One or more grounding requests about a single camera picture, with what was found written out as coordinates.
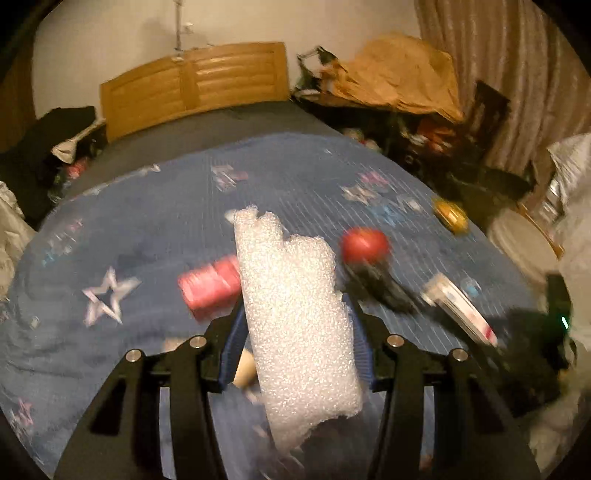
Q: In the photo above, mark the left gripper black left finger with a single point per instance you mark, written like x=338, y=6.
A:
x=118, y=436

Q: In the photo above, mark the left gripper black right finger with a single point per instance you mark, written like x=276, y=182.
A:
x=475, y=435

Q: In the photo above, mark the white toothpaste box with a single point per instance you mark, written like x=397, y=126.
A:
x=442, y=292

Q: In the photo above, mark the black plastic bag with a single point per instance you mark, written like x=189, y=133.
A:
x=376, y=279

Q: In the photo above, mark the white foam packing piece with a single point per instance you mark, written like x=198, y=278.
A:
x=300, y=328

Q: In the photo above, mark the tan sponge cube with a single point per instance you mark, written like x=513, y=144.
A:
x=245, y=373

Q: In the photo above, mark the white silvery plastic sheet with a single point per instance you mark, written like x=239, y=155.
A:
x=559, y=424

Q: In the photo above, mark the white floral plastic basin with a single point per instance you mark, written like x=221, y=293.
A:
x=516, y=234

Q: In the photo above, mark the red rectangular box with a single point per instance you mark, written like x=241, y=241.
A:
x=211, y=287

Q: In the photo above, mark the red apple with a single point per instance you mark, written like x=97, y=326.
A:
x=364, y=244

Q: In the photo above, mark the dark wooden chair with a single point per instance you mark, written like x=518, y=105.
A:
x=489, y=111

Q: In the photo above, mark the black clothes pile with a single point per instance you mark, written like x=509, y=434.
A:
x=29, y=168

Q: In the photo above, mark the grey bed sheet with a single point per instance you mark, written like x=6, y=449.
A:
x=195, y=133

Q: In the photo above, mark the brown patterned curtain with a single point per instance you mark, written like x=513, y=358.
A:
x=516, y=48

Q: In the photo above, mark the crumpled brown paper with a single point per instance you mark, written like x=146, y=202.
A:
x=401, y=73

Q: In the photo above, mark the wooden bed headboard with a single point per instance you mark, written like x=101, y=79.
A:
x=197, y=81

